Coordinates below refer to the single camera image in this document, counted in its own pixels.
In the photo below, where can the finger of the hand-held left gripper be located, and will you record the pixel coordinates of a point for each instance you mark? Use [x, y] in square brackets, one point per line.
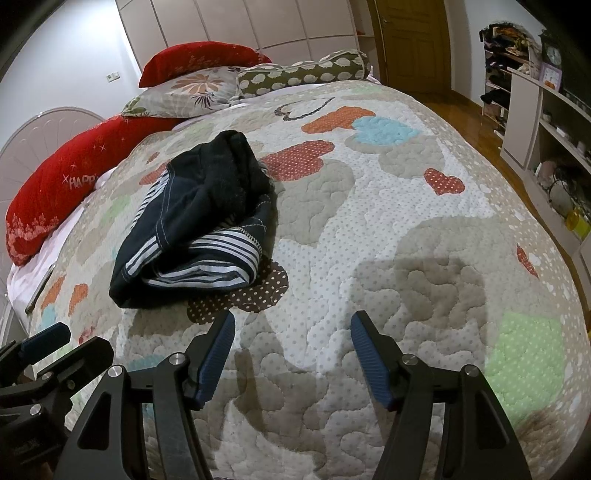
[78, 356]
[44, 339]

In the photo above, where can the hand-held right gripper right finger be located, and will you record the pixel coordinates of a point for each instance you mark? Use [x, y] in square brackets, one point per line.
[371, 360]

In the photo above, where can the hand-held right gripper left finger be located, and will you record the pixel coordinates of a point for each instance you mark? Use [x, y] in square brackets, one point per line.
[217, 360]

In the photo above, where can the navy striped pants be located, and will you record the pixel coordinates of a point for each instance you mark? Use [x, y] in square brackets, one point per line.
[194, 221]

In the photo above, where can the pale pink bed sheet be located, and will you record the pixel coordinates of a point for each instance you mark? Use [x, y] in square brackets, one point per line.
[34, 272]

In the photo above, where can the heart patchwork quilt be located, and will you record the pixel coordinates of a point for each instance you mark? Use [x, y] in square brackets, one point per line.
[392, 230]

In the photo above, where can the long red printed pillow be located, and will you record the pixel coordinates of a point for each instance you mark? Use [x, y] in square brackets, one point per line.
[55, 184]

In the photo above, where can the yellow plastic container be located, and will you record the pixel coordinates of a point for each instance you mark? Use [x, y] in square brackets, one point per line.
[578, 226]

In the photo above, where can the white round appliance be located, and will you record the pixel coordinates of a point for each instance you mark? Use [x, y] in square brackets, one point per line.
[561, 197]

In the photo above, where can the beige flower print pillow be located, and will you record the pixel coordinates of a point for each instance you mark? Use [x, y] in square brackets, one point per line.
[184, 90]

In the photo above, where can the white shelf unit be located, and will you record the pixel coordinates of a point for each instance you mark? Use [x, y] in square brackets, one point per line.
[526, 120]

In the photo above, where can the olive cloud print bolster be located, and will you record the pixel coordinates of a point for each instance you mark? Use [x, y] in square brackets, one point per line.
[300, 71]

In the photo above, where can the red floral pillow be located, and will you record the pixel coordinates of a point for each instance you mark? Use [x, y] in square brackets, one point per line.
[198, 55]

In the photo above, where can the white rack with clothes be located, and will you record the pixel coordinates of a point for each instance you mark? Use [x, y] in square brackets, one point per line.
[496, 69]

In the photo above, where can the brown wooden door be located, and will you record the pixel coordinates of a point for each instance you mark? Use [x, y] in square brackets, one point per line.
[415, 46]

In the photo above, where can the white panelled wardrobe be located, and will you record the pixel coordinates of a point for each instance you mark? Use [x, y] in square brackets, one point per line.
[231, 23]

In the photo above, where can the dark table clock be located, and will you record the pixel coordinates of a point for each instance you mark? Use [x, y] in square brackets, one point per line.
[552, 54]

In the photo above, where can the white wall switch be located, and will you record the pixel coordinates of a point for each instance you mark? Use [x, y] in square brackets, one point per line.
[112, 76]

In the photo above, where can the purple picture frame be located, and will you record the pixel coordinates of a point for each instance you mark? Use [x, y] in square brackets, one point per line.
[550, 76]

